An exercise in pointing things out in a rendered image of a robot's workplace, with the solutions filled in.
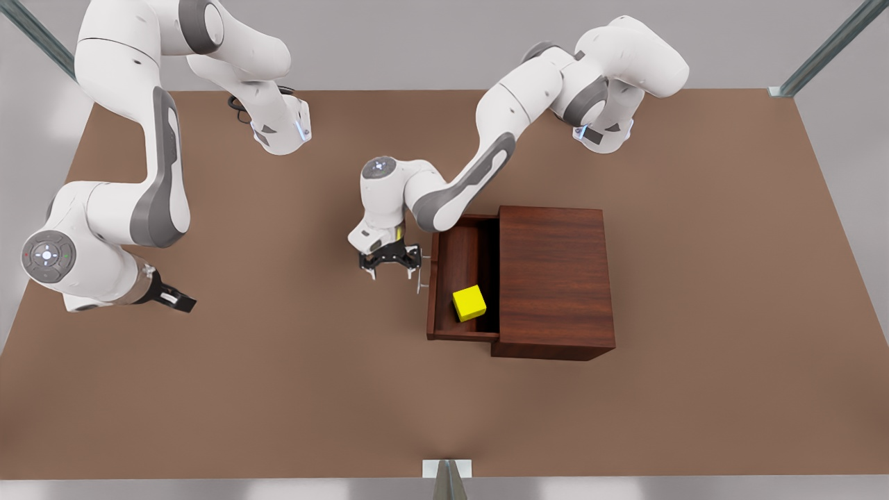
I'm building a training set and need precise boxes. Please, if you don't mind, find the wooden drawer with silver handle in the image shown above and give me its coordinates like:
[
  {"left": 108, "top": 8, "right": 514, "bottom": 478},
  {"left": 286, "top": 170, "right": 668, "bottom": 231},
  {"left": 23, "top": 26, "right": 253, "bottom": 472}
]
[{"left": 415, "top": 214, "right": 501, "bottom": 342}]

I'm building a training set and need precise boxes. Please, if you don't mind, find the silver frame post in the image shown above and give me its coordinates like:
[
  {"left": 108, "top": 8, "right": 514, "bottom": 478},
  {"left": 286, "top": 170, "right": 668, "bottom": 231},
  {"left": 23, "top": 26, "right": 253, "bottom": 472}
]
[
  {"left": 768, "top": 0, "right": 889, "bottom": 99},
  {"left": 422, "top": 458, "right": 474, "bottom": 500},
  {"left": 0, "top": 0, "right": 76, "bottom": 81}
]

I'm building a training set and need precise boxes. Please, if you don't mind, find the black cable loop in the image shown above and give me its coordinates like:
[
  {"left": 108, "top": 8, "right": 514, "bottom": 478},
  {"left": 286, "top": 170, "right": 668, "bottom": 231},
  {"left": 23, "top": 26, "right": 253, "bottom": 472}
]
[{"left": 227, "top": 85, "right": 297, "bottom": 126}]

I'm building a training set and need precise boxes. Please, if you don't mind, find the yellow cube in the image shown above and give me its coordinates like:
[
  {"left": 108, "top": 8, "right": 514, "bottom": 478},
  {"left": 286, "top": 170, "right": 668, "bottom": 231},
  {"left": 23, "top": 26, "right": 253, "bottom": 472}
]
[{"left": 452, "top": 284, "right": 488, "bottom": 323}]

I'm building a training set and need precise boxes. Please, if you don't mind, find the dark wooden cabinet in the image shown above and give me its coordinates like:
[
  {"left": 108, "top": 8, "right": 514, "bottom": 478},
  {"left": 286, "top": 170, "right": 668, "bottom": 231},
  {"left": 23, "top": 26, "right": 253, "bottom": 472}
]
[{"left": 490, "top": 205, "right": 617, "bottom": 362}]

